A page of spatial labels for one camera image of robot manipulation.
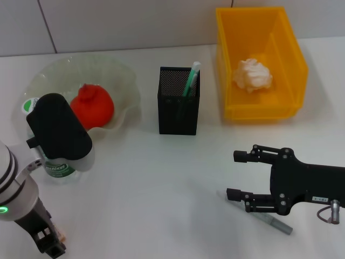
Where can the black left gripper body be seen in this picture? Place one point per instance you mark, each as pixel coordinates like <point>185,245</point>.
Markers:
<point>37,218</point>

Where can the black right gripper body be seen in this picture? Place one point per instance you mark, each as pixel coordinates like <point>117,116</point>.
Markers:
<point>296,183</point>

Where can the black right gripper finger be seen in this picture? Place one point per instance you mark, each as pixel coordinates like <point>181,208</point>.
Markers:
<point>242,156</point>
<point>234,194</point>

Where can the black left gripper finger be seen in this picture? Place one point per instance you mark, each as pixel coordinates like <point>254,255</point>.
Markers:
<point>52,246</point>

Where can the beige eraser with barcode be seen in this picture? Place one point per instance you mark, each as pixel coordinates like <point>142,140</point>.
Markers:
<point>63,237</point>

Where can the grey marker pen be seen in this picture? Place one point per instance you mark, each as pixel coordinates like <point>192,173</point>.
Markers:
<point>283,228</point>

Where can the clear green-label water bottle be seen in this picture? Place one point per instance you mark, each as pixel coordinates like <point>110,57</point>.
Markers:
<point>55,168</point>

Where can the white paper ball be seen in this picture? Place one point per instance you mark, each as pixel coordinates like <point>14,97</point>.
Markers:
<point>253,75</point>

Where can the green pen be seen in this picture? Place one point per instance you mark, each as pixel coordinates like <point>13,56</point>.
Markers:
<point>195,67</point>

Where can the orange fruit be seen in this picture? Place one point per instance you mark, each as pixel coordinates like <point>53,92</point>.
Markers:
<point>97,108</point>

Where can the black mesh pen holder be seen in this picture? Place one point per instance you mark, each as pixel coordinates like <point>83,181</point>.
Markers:
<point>172,121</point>

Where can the green glass fruit plate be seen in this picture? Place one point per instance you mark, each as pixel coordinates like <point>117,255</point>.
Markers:
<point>107,70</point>

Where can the yellow plastic bin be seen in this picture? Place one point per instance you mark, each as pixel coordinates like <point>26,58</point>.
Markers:
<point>269,40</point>

